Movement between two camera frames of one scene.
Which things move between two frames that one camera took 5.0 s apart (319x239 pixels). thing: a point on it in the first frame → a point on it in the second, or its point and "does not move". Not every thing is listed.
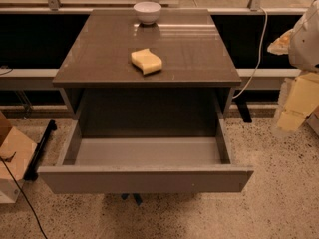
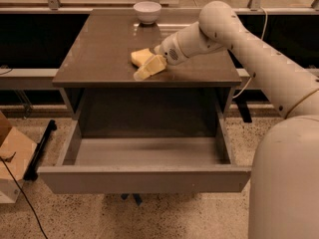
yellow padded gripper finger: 290,120 → 152,67
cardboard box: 16,153 does not move
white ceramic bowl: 148,12 does not move
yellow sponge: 146,61 does not move
